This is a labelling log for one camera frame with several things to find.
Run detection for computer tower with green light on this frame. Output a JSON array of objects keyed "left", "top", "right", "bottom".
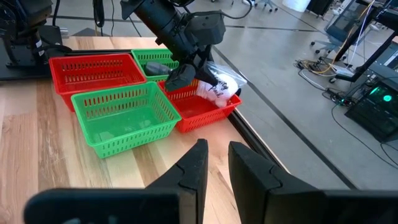
[{"left": 344, "top": 80, "right": 398, "bottom": 143}]

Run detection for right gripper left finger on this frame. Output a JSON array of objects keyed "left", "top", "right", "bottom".
[{"left": 24, "top": 139, "right": 209, "bottom": 224}]

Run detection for black desk frame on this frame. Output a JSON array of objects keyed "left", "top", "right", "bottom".
[{"left": 329, "top": 0, "right": 398, "bottom": 83}]

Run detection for red plastic slotted basket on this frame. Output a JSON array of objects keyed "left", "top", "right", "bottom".
[
  {"left": 157, "top": 77, "right": 243, "bottom": 134},
  {"left": 49, "top": 52, "right": 147, "bottom": 113}
]

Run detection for white cotton vanity pack bag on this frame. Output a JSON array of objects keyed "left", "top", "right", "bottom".
[{"left": 195, "top": 60, "right": 248, "bottom": 109}]

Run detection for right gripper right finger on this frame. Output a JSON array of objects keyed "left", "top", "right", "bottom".
[{"left": 228, "top": 141, "right": 398, "bottom": 224}]

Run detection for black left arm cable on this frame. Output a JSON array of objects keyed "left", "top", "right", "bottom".
[{"left": 174, "top": 0, "right": 254, "bottom": 20}]

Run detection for floor cable bundle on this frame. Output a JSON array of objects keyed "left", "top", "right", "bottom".
[{"left": 294, "top": 58, "right": 352, "bottom": 106}]

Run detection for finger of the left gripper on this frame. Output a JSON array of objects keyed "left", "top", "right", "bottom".
[
  {"left": 164, "top": 63, "right": 197, "bottom": 93},
  {"left": 194, "top": 60, "right": 219, "bottom": 87}
]

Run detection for green plastic slotted basket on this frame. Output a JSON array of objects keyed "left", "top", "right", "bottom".
[
  {"left": 70, "top": 80, "right": 183, "bottom": 159},
  {"left": 130, "top": 48, "right": 180, "bottom": 83}
]

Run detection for office chair base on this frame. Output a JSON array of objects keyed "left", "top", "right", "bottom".
[
  {"left": 310, "top": 39, "right": 343, "bottom": 57},
  {"left": 229, "top": 0, "right": 279, "bottom": 13}
]

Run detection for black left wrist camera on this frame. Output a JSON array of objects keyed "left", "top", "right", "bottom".
[{"left": 185, "top": 10, "right": 227, "bottom": 48}]

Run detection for dark grey razor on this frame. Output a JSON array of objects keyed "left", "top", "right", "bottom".
[{"left": 144, "top": 61, "right": 172, "bottom": 77}]

